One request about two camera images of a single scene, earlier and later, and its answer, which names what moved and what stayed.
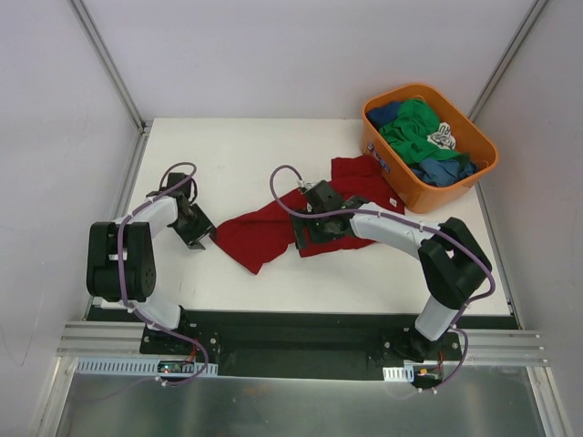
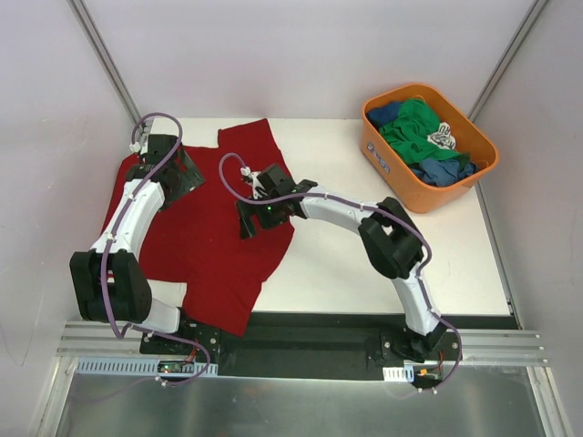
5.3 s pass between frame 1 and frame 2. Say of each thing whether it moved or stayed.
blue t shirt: stayed
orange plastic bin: stayed
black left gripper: moved
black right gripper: moved
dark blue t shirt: stayed
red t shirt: moved
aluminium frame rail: stayed
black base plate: stayed
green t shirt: stayed
